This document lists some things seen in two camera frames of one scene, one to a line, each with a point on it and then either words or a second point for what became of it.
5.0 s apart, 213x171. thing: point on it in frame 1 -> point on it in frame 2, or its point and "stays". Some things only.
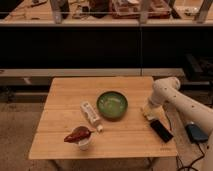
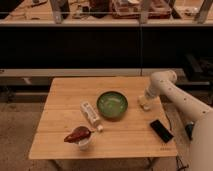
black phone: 161,130 stays
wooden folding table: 96,118 stays
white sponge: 152,114 -> 145,102
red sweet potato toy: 78,134 stays
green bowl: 112,105 stays
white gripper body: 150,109 -> 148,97
